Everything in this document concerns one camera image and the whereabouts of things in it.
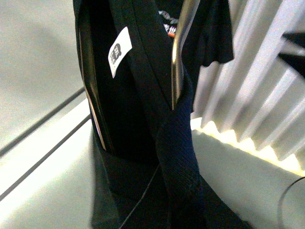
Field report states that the black t-shirt with print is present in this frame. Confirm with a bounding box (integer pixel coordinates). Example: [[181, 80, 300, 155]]
[[73, 0, 250, 229]]

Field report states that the white neck label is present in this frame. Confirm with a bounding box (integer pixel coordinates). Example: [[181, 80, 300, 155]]
[[108, 26, 132, 78]]

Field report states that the white pleated curtain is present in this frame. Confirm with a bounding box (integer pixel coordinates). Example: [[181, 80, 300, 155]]
[[192, 0, 305, 176]]

